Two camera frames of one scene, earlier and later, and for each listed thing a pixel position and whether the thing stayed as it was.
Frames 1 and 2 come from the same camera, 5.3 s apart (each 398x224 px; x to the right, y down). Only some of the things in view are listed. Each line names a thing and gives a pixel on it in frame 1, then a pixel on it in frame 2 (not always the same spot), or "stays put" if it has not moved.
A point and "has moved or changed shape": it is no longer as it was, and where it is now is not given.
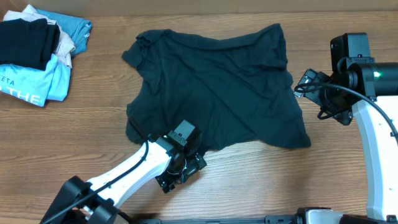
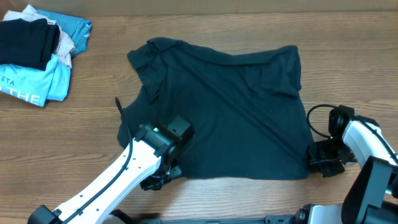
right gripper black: x=325 y=97 → x=321 y=157
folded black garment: x=28 y=43 stays put
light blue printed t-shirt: x=36 y=86 stays put
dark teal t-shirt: x=239 y=89 has moved or changed shape
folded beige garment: x=65 y=46 stays put
